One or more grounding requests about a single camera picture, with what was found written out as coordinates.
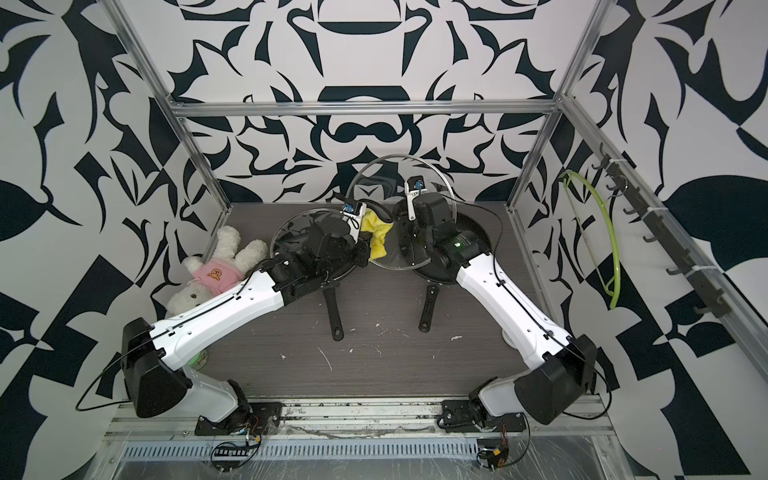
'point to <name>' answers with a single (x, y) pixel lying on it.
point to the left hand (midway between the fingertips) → (365, 226)
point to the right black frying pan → (418, 253)
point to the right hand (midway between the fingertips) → (404, 209)
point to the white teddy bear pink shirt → (209, 278)
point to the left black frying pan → (332, 303)
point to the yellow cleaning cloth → (378, 229)
